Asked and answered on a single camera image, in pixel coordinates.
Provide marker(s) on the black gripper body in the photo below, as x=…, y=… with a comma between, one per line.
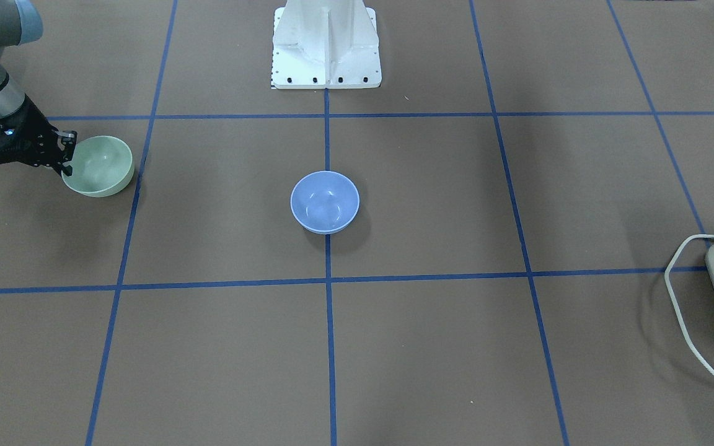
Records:
x=36, y=137

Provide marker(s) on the green bowl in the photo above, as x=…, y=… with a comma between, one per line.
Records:
x=101, y=167

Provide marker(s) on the blue bowl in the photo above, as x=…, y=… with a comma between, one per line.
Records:
x=324, y=202

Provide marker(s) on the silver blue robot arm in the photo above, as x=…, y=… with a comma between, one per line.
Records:
x=20, y=23

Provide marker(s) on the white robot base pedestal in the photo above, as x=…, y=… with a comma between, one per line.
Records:
x=325, y=45

